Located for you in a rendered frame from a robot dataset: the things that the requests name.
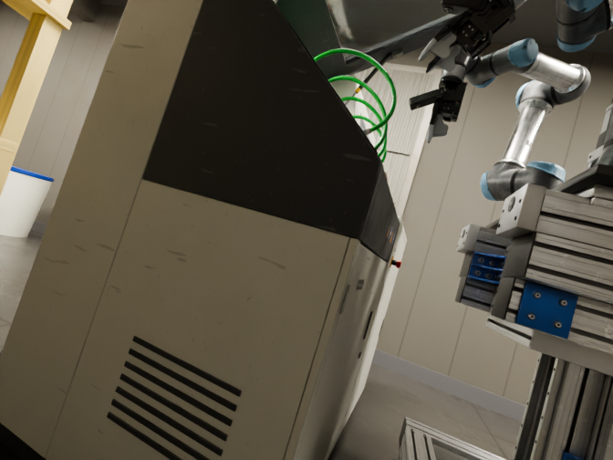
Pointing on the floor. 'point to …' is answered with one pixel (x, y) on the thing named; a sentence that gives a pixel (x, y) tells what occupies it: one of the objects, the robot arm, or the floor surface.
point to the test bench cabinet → (205, 335)
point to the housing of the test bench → (89, 221)
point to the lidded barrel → (22, 201)
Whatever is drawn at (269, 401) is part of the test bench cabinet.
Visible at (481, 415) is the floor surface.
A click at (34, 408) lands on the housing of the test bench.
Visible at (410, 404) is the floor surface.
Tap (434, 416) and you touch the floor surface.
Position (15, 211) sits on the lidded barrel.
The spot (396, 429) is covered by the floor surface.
